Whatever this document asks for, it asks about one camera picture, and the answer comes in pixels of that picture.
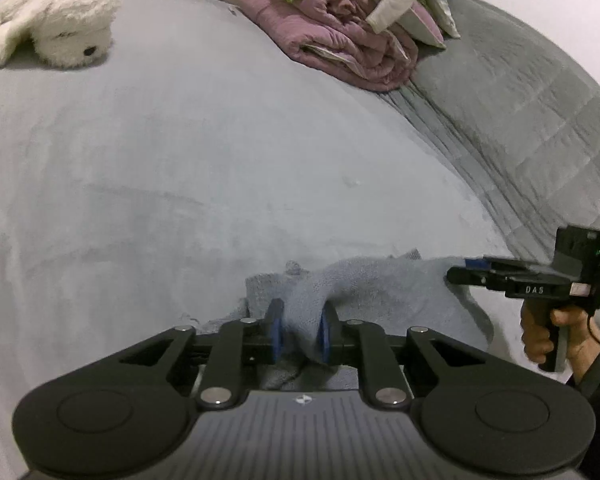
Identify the person's right hand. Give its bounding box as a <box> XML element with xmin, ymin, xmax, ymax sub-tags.
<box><xmin>520</xmin><ymin>302</ymin><xmax>600</xmax><ymax>376</ymax></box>

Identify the white plush toy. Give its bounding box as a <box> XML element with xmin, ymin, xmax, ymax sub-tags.
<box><xmin>0</xmin><ymin>0</ymin><xmax>123</xmax><ymax>71</ymax></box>

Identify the grey knit sweater black print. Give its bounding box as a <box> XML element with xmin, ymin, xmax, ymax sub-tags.
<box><xmin>182</xmin><ymin>247</ymin><xmax>496</xmax><ymax>393</ymax></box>

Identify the pink folded quilt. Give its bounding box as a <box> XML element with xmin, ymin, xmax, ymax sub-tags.
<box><xmin>228</xmin><ymin>0</ymin><xmax>421</xmax><ymax>93</ymax></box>

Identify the grey bed sheet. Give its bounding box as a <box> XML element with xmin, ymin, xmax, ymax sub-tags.
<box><xmin>0</xmin><ymin>0</ymin><xmax>531</xmax><ymax>480</ymax></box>

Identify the grey quilted bedspread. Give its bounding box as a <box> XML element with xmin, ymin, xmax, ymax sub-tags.
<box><xmin>380</xmin><ymin>0</ymin><xmax>600</xmax><ymax>281</ymax></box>

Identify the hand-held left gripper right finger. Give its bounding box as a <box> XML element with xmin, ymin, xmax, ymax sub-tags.
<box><xmin>317</xmin><ymin>302</ymin><xmax>486</xmax><ymax>408</ymax></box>

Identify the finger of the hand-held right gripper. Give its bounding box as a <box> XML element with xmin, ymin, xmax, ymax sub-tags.
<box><xmin>462</xmin><ymin>256</ymin><xmax>505</xmax><ymax>271</ymax></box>
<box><xmin>446</xmin><ymin>266</ymin><xmax>506</xmax><ymax>292</ymax></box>

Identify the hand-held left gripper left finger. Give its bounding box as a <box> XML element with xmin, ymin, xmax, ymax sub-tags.
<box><xmin>117</xmin><ymin>298</ymin><xmax>286</xmax><ymax>408</ymax></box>

